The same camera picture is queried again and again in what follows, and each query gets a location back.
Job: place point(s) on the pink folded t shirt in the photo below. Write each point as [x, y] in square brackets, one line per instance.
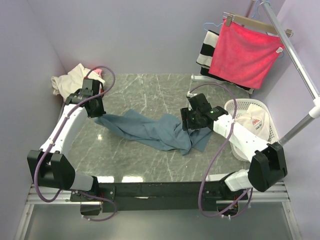
[97, 75]

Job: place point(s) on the blue wire hanger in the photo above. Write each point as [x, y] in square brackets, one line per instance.
[207, 25]

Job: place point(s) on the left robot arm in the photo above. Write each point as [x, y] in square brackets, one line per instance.
[49, 165]

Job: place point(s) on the metal clothes rack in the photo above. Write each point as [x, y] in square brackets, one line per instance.
[314, 113]

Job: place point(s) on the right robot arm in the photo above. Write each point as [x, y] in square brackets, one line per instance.
[267, 160]

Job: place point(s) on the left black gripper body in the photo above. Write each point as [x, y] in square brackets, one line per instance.
[99, 110]

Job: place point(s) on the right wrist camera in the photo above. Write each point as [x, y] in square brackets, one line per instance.
[190, 95]

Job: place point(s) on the cream folded t shirt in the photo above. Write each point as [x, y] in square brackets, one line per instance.
[69, 83]

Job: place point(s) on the white laundry basket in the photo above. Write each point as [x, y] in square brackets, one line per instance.
[240, 134]

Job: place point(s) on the white t shirt in basket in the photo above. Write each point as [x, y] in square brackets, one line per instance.
[257, 121]

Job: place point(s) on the wooden clip hanger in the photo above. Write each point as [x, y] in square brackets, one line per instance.
[248, 22]

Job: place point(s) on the blue t shirt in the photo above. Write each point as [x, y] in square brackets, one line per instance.
[164, 134]

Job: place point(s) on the red towel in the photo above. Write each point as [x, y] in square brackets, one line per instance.
[243, 56]

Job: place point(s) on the black base beam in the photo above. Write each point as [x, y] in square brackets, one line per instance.
[153, 196]

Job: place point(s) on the black white striped cloth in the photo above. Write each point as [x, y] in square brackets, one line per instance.
[205, 57]

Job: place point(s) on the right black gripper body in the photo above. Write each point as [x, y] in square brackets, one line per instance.
[193, 121]

